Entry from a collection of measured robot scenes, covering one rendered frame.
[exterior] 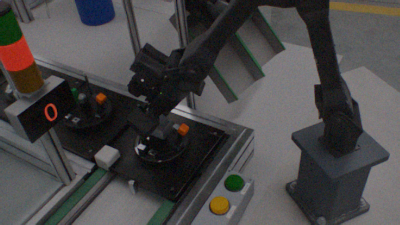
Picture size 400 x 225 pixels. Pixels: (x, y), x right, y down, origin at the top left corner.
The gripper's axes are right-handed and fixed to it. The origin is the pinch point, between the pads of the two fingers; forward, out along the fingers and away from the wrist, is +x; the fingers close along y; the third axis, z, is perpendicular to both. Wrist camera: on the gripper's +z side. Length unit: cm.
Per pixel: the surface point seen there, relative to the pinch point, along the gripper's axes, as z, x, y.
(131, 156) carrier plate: -3.7, 11.3, 6.6
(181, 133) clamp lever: -8.1, -3.6, 0.9
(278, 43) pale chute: -12.6, -3.4, -47.5
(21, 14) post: 74, 80, -42
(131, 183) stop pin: -8.0, 8.5, 12.9
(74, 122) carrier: 13.4, 20.9, 5.9
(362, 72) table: -41, -4, -68
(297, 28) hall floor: -34, 110, -229
